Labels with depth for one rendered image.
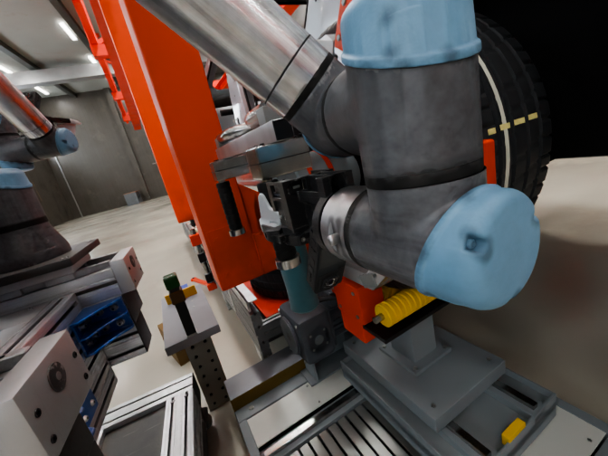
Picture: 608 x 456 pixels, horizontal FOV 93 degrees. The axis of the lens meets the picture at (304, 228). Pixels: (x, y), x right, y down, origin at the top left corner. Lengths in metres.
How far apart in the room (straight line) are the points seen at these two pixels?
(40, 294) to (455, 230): 0.89
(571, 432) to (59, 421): 1.11
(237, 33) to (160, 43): 0.78
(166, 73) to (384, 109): 0.90
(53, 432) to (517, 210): 0.47
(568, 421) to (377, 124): 1.08
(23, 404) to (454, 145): 0.44
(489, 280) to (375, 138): 0.10
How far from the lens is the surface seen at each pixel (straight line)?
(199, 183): 0.99
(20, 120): 1.13
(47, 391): 0.46
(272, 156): 0.45
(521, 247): 0.21
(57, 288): 0.91
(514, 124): 0.62
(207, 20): 0.30
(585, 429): 1.17
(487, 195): 0.18
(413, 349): 1.00
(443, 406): 0.94
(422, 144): 0.18
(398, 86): 0.18
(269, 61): 0.29
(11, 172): 0.94
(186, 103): 1.02
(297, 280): 0.82
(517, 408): 1.06
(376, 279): 0.68
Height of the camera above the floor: 0.93
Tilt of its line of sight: 15 degrees down
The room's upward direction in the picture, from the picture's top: 13 degrees counter-clockwise
